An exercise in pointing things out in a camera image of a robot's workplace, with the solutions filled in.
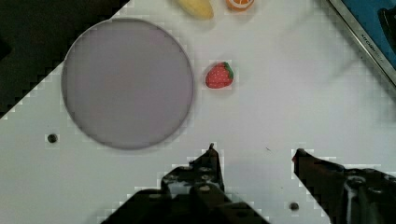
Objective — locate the pink plush strawberry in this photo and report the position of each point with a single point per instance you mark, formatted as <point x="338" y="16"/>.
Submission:
<point x="220" y="76"/>

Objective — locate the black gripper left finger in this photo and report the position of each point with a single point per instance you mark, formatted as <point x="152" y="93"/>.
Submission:
<point x="192" y="194"/>

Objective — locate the black toaster oven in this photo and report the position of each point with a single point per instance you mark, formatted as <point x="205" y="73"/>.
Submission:
<point x="372" y="24"/>

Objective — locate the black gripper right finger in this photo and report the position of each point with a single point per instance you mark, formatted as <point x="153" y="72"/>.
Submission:
<point x="348" y="196"/>

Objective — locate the yellow plush banana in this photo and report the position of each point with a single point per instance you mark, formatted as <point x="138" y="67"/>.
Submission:
<point x="200" y="9"/>

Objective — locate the round grey plate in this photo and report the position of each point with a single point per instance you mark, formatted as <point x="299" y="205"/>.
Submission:
<point x="127" y="83"/>

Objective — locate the orange slice toy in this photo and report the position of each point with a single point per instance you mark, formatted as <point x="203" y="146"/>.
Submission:
<point x="239" y="5"/>

